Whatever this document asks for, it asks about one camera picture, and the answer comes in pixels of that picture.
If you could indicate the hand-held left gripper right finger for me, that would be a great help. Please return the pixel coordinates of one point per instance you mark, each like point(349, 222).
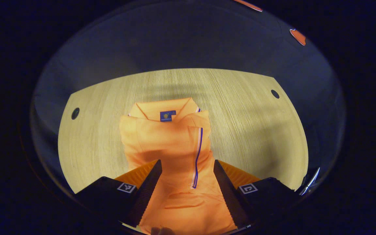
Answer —
point(228, 195)

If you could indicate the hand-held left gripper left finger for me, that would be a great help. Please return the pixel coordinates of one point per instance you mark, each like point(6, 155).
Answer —
point(145, 195)

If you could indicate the shiny metal bar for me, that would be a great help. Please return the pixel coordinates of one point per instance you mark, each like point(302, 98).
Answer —
point(312, 179)

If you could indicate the black round table grommet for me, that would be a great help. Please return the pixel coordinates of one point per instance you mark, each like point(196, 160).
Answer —
point(75, 113)
point(275, 94)

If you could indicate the orange T-shirt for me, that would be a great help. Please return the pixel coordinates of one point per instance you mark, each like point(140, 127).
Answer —
point(162, 143)

